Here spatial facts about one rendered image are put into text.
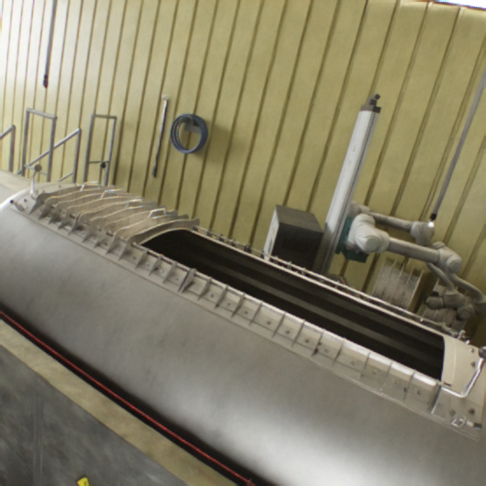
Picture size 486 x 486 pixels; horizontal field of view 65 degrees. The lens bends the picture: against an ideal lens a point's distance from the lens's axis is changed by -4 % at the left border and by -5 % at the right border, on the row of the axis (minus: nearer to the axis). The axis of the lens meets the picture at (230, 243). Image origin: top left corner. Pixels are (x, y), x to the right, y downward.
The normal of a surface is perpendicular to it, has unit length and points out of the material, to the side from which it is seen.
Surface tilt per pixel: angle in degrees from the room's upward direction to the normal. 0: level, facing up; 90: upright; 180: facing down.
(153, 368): 65
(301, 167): 90
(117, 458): 90
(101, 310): 55
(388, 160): 90
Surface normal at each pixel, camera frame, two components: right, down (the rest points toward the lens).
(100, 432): -0.47, 0.19
